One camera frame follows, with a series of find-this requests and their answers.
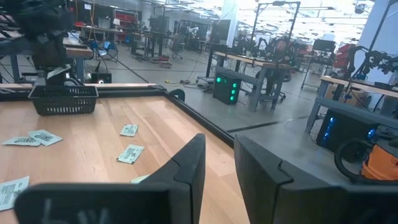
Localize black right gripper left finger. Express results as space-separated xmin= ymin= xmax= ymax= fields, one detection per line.
xmin=14 ymin=133 xmax=207 ymax=224

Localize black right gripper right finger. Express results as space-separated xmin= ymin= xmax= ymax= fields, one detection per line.
xmin=233 ymin=134 xmax=398 ymax=224

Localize red storage bins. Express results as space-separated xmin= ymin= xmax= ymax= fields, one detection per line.
xmin=334 ymin=43 xmax=355 ymax=69

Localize wooden workbench with clutter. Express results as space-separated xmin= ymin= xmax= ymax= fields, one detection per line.
xmin=0 ymin=32 xmax=95 ymax=85

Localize black plastic mesh basket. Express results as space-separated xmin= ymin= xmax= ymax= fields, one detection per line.
xmin=27 ymin=85 xmax=100 ymax=116

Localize black box on floor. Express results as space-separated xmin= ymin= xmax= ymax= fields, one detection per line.
xmin=90 ymin=71 xmax=113 ymax=85

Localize red storage shelf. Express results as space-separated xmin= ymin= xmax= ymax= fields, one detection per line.
xmin=113 ymin=8 xmax=140 ymax=44

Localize blue-lit computer tower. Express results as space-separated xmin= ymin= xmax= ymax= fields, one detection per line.
xmin=316 ymin=108 xmax=379 ymax=155

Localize orange shop vacuum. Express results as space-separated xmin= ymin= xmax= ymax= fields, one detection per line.
xmin=334 ymin=138 xmax=398 ymax=185

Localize wooden workbench grey shelf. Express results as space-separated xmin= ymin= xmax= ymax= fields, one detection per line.
xmin=306 ymin=75 xmax=398 ymax=134

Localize black office chair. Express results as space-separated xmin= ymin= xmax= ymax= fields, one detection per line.
xmin=170 ymin=32 xmax=187 ymax=60

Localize green-lit computer tower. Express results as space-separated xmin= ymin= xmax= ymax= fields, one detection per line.
xmin=212 ymin=72 xmax=243 ymax=106

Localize person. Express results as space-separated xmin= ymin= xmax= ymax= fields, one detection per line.
xmin=264 ymin=39 xmax=295 ymax=103

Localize wooden workbench grey legs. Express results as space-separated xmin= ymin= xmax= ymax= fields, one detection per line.
xmin=205 ymin=50 xmax=295 ymax=113

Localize black monitor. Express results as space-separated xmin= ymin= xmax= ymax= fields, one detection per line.
xmin=312 ymin=39 xmax=337 ymax=54

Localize black screen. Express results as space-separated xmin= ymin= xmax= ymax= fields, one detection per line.
xmin=211 ymin=19 xmax=232 ymax=44

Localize black aluminium table frame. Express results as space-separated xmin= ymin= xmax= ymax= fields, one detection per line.
xmin=0 ymin=84 xmax=236 ymax=149

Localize black gantry frame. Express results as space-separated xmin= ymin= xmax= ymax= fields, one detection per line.
xmin=250 ymin=1 xmax=302 ymax=55

